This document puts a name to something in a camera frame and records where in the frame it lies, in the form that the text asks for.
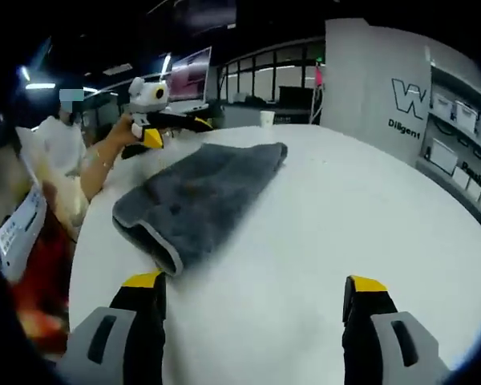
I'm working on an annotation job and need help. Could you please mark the white chest device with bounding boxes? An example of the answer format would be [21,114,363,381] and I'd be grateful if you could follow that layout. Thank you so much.
[0,186,49,282]

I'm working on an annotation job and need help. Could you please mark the person's left hand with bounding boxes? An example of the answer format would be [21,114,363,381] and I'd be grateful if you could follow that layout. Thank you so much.
[117,114,145,146]

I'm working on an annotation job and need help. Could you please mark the black monitor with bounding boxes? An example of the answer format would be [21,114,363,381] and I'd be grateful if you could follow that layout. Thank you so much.
[279,84,312,107]

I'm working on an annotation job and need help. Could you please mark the grey metal shelving rack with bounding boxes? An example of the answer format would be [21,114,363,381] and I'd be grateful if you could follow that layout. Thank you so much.
[416,43,481,229]

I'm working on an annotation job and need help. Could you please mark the dark grey towel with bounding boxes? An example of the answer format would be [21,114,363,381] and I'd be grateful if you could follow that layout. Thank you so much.
[111,141,289,277]

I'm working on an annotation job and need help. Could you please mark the low white storage box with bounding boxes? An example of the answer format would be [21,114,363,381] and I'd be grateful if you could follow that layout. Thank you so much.
[452,166,472,189]

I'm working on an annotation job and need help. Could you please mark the large white storage box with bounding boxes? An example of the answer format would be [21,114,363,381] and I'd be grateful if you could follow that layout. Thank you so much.
[429,138,456,176]

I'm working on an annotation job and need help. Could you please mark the large display screen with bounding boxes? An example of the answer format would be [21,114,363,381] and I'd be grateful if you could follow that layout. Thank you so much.
[168,46,212,114]

